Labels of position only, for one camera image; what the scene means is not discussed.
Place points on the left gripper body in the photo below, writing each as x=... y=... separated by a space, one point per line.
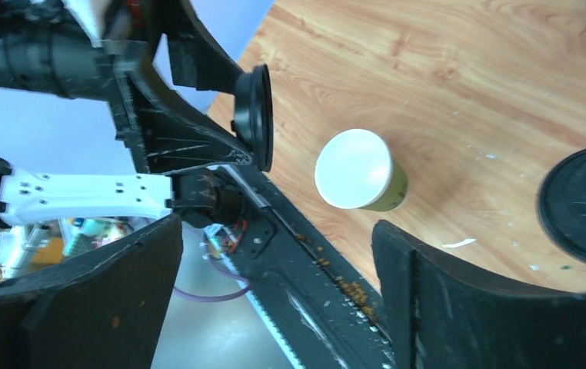
x=96 y=50

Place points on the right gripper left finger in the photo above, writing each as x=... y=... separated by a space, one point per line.
x=102 y=309

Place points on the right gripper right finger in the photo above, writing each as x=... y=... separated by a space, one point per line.
x=445 y=312

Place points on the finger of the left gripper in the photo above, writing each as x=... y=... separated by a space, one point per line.
x=166 y=135
x=197 y=60

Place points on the green paper cup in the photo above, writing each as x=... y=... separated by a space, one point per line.
x=357 y=170

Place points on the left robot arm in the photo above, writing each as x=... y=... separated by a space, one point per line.
x=28 y=197

